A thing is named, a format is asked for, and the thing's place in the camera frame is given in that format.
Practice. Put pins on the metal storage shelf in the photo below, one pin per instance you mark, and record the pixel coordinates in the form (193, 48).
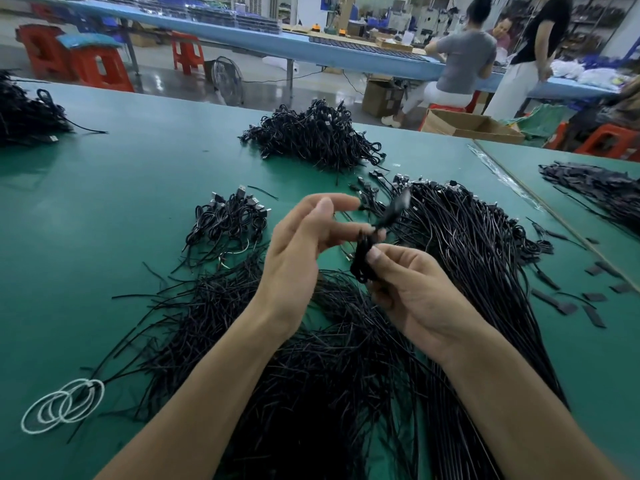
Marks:
(600, 15)

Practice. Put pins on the person's right forearm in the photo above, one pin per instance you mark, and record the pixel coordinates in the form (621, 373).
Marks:
(540, 420)

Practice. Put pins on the grey floor fan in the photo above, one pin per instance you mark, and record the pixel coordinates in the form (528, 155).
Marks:
(226, 80)

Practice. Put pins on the person's left forearm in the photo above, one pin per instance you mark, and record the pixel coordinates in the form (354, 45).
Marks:
(190, 415)

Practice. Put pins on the long blue workbench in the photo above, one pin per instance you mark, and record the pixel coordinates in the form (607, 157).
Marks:
(300, 47)

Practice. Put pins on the red plastic stool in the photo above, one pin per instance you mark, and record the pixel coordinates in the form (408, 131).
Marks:
(608, 143)
(42, 50)
(187, 53)

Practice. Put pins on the red stool with blue seat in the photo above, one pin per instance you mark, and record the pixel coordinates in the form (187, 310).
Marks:
(98, 65)

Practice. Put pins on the open cardboard box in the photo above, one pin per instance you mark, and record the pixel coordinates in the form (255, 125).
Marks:
(472, 127)

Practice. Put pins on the small cardboard box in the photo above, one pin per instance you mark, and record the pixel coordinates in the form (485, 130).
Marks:
(382, 97)

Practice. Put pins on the pile of white bags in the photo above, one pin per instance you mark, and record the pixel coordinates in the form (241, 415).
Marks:
(595, 75)

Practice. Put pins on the white pillar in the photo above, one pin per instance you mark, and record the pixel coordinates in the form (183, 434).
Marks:
(312, 10)

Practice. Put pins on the scattered dark tie pieces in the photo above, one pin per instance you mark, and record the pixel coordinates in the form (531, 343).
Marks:
(595, 317)

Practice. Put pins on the green bag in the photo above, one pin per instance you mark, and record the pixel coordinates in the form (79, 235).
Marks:
(540, 120)

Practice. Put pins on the person's left hand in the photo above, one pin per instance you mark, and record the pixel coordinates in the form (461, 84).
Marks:
(295, 270)

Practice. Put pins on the person's right hand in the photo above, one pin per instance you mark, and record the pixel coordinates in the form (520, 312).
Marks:
(425, 300)

